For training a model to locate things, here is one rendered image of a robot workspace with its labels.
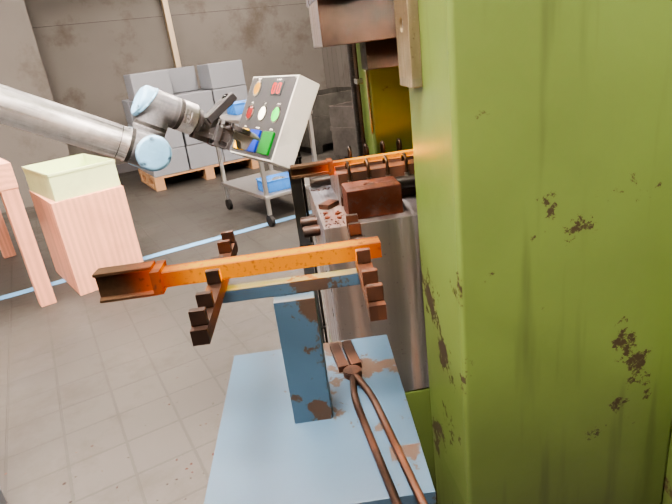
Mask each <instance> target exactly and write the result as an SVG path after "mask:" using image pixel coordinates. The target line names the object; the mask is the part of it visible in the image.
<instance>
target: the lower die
mask: <svg viewBox="0 0 672 504"><path fill-rule="evenodd" d="M407 159H408V171H409V174H410V175H411V174H415V170H414V156H413V155H408V156H407ZM388 162H389V172H390V175H391V176H393V177H398V176H404V175H405V174H404V172H405V163H404V161H401V157H394V158H388ZM369 165H370V174H371V178H372V179H374V178H381V177H386V165H385V164H383V162H382V159H381V160H374V161H369ZM334 168H335V172H334V174H335V175H331V176H330V181H331V187H332V189H333V191H334V193H335V195H336V196H337V198H338V200H339V202H340V204H341V206H344V205H343V198H342V197H341V193H340V186H341V184H342V183H347V182H348V173H347V169H345V165H341V166H334ZM350 169H351V178H352V181H353V182H354V181H361V180H367V169H366V166H364V162H361V163H354V164H350ZM412 195H416V187H411V188H405V189H402V197H405V196H412Z"/></svg>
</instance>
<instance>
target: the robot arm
mask: <svg viewBox="0 0 672 504"><path fill-rule="evenodd" d="M236 100H237V97H236V96H235V94H234V93H226V94H224V95H223V96H222V98H221V99H220V100H219V101H218V102H217V103H216V104H215V105H214V106H213V107H212V108H211V109H210V110H209V111H208V112H207V113H206V114H205V115H204V111H203V110H201V109H200V108H199V105H197V104H195V103H192V102H190V101H187V100H185V99H182V98H179V97H177V96H174V95H172V94H169V93H167V92H164V91H162V90H159V89H158V88H154V87H151V86H148V85H145V86H142V87H141V88H140V89H139V91H138V92H137V94H136V96H135V98H134V101H133V105H132V107H131V113H132V115H133V116H135V118H134V122H133V125H132V127H127V126H124V125H121V124H118V123H115V122H112V121H109V120H106V119H103V118H100V117H97V116H94V115H91V114H88V113H85V112H82V111H79V110H76V109H73V108H70V107H67V106H64V105H62V104H59V103H56V102H53V101H50V100H47V99H44V98H41V97H38V96H35V95H32V94H29V93H26V92H23V91H20V90H17V89H14V88H11V87H8V86H5V85H2V84H0V123H1V124H4V125H8V126H11V127H14V128H17V129H21V130H24V131H27V132H31V133H34V134H37V135H41V136H44V137H47V138H50V139H54V140H57V141H60V142H64V143H67V144H70V145H73V146H77V147H80V148H83V149H87V150H90V151H93V152H97V153H100V154H103V155H106V156H110V157H113V158H116V159H120V160H121V161H123V162H127V163H128V164H130V165H133V166H135V167H138V168H141V169H145V170H147V171H160V170H162V169H164V168H166V167H167V166H168V164H169V163H170V161H171V158H172V150H171V147H170V145H169V143H168V142H167V141H166V140H165V139H164V138H165V135H166V131H167V129H168V127H169V128H172V129H174V130H177V131H180V132H183V133H186V134H189V137H191V138H193V139H196V140H199V141H202V142H205V143H207V144H208V145H211V146H212V147H213V146H214V147H218V148H220V149H223V150H229V149H230V146H231V145H232V143H233V139H234V140H235V141H236V146H237V148H238V149H243V150H247V149H248V147H249V145H250V144H251V142H252V140H253V139H254V140H257V141H260V138H259V137H258V136H257V135H256V134H255V133H253V132H251V131H249V130H246V129H244V128H242V127H239V126H237V125H235V124H234V123H232V122H229V121H227V120H224V119H221V118H220V116H221V115H222V114H223V113H224V112H225V111H226V110H227V109H228V108H229V107H230V106H231V105H232V104H233V103H234V102H235V101H236ZM234 132H235V133H234Z"/></svg>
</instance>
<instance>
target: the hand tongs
mask: <svg viewBox="0 0 672 504"><path fill-rule="evenodd" d="M341 345H342V348H343V351H344V353H345V355H346V357H347V360H348V362H349V364H350V365H349V364H348V362H347V360H346V358H345V355H344V353H343V351H342V348H341V346H340V344H339V342H337V343H332V344H329V346H330V350H331V353H332V355H333V358H334V360H335V363H336V366H337V368H338V371H339V372H343V374H344V377H345V378H346V379H348V380H350V392H351V398H352V402H353V405H354V408H355V411H356V413H357V416H358V418H359V421H360V424H361V426H362V429H363V431H364V434H365V436H366V439H367V441H368V444H369V447H370V449H371V452H372V454H373V457H374V459H375V462H376V464H377V467H378V469H379V472H380V474H381V477H382V479H383V482H384V485H385V487H386V490H387V492H388V495H389V497H390V500H391V502H392V504H402V502H401V500H400V497H399V495H398V492H397V490H396V488H395V485H394V483H393V480H392V478H391V476H390V473H389V471H388V469H387V466H386V464H385V461H384V459H383V457H382V454H381V452H380V449H379V447H378V445H377V442H376V440H375V437H374V435H373V433H372V430H371V428H370V425H369V423H368V420H367V418H366V416H365V413H364V411H363V408H362V406H361V403H360V400H359V396H358V391H357V383H358V384H359V385H360V387H361V388H362V389H363V390H364V392H365V393H366V394H367V396H368V397H369V399H370V401H371V403H372V405H373V407H374V409H375V411H376V413H377V416H378V418H379V420H380V422H381V424H382V426H383V429H384V431H385V433H386V435H387V437H388V439H389V442H390V444H391V446H392V448H393V450H394V453H395V455H396V457H397V459H398V461H399V463H400V466H401V468H402V470H403V472H404V474H405V477H406V479H407V481H408V483H409V485H410V488H411V490H412V492H413V494H414V496H415V498H416V501H417V503H418V504H428V502H427V500H426V498H425V496H424V494H423V492H422V490H421V488H420V486H419V484H418V481H417V479H416V477H415V475H414V473H413V471H412V469H411V467H410V465H409V463H408V461H407V459H406V457H405V454H404V452H403V450H402V448H401V446H400V444H399V442H398V440H397V438H396V436H395V434H394V432H393V430H392V427H391V425H390V423H389V421H388V419H387V417H386V415H385V413H384V411H383V409H382V407H381V405H380V403H379V401H378V399H377V397H376V396H375V394H374V393H373V391H372V390H371V388H370V387H369V386H368V384H367V383H366V382H365V381H364V380H363V379H362V378H361V375H362V370H361V367H362V363H361V360H360V358H359V356H358V354H357V352H356V350H355V348H354V346H353V344H352V342H351V340H346V341H342V342H341Z"/></svg>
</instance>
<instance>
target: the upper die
mask: <svg viewBox="0 0 672 504"><path fill-rule="evenodd" d="M309 15H310V23H311V31H312V39H313V46H314V48H321V47H330V46H337V45H345V44H353V43H360V42H368V41H376V40H383V39H391V38H396V25H395V12H394V0H315V1H314V2H313V3H312V4H311V5H310V6H309Z"/></svg>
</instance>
